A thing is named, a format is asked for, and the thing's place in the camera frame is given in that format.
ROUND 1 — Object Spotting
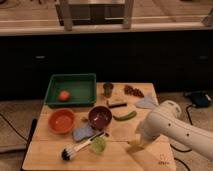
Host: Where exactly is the yellow banana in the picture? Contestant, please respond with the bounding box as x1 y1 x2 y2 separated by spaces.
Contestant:
127 140 149 154

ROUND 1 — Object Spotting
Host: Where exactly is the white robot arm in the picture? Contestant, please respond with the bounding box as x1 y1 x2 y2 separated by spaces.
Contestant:
136 100 213 161

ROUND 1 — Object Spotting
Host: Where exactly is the purple bowl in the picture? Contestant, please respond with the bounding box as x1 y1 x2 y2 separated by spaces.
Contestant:
88 106 112 130

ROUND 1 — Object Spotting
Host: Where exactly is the orange bowl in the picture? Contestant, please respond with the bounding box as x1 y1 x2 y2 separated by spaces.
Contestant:
48 108 75 134

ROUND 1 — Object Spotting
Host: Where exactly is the green cucumber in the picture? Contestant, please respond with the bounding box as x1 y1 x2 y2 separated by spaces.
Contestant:
113 111 137 121

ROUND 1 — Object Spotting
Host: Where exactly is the grey blue cloth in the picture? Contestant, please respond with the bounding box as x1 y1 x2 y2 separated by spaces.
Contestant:
135 94 158 110

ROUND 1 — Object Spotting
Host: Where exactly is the green small cup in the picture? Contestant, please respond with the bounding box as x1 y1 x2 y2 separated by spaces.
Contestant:
90 137 106 154

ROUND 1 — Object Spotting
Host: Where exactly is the red grapes bunch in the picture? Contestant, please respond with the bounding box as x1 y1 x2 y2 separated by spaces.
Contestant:
124 85 144 98

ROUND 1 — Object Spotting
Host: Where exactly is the dark metal cup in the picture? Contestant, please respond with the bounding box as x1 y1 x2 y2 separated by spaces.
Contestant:
103 82 114 98

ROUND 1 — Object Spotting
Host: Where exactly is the dark blue device on floor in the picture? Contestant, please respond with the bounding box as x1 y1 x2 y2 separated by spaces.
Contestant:
186 91 212 108

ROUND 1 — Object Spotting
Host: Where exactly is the dish brush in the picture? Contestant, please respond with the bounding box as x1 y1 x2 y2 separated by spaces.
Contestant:
61 131 108 161

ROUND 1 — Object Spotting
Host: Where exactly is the green plastic tray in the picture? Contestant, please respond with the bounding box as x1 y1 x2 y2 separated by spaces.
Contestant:
44 73 96 108

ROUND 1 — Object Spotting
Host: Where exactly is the orange fruit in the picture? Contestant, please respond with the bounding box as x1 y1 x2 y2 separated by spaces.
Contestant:
58 90 71 102

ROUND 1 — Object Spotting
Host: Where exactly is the black cable right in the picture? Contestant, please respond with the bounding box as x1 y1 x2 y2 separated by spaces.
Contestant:
169 103 201 171

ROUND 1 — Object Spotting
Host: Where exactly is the black cable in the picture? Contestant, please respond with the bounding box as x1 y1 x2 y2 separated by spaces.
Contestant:
0 113 29 143
169 103 201 171

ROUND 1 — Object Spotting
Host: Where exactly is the black cable left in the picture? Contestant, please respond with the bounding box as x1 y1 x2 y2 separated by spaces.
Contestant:
0 113 29 143

